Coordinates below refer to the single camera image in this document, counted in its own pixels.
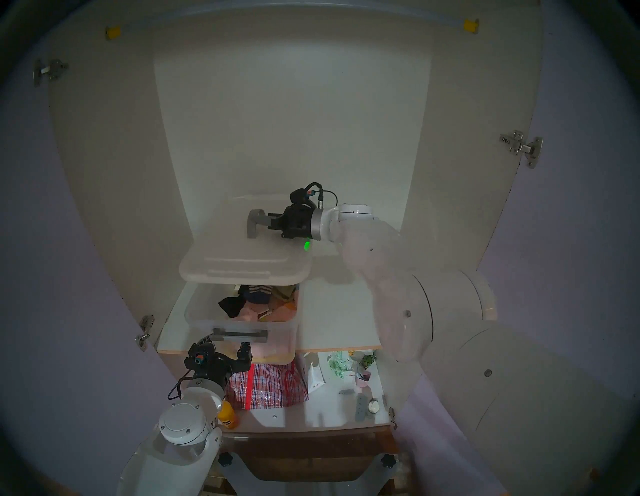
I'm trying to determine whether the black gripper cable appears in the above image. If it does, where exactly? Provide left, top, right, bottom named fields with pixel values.
left=305, top=181, right=339, bottom=211
left=167, top=372, right=194, bottom=403

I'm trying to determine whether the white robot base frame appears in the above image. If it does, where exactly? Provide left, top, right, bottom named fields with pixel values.
left=215, top=452, right=401, bottom=496

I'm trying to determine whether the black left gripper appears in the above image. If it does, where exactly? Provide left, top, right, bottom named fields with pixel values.
left=182, top=336, right=253, bottom=386

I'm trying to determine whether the green patterned pack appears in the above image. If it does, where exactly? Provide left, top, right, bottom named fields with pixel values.
left=327, top=351, right=353, bottom=378

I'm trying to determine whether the black sock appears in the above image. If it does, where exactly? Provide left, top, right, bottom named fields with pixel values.
left=218, top=295, right=247, bottom=318

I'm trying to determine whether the cream wardrobe cabinet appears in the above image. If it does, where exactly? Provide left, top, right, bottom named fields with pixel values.
left=47, top=0, right=546, bottom=436

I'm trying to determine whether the red plaid woven bag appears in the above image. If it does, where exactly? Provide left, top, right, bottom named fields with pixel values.
left=225, top=362, right=310, bottom=411

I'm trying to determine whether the lilac cabinet door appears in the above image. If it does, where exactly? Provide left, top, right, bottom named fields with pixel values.
left=0, top=50, right=173, bottom=496
left=390, top=0, right=640, bottom=496

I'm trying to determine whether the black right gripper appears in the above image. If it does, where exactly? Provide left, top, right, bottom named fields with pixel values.
left=269, top=204, right=315, bottom=240

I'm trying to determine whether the white carton box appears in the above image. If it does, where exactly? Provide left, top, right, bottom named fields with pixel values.
left=306, top=359, right=327, bottom=396

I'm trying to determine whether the white bin lid grey handle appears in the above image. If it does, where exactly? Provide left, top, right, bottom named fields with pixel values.
left=179, top=194, right=321, bottom=287

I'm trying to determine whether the orange cloth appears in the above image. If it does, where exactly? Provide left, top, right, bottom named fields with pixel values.
left=265, top=296, right=300, bottom=321

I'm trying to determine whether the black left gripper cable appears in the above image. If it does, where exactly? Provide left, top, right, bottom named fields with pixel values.
left=167, top=372, right=194, bottom=403

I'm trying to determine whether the pink cloth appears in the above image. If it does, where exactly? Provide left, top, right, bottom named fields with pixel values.
left=237, top=305, right=295, bottom=359

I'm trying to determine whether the brown wooden drawer front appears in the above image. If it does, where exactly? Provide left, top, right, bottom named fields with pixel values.
left=222, top=427, right=401, bottom=483

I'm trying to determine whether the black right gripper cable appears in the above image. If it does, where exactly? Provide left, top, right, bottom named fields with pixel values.
left=305, top=181, right=339, bottom=211

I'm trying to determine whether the orange bottle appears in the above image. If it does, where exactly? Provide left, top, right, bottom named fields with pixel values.
left=218, top=400, right=241, bottom=431

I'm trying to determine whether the clear plastic storage bin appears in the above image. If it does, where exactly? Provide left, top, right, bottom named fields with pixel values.
left=184, top=280, right=302, bottom=366

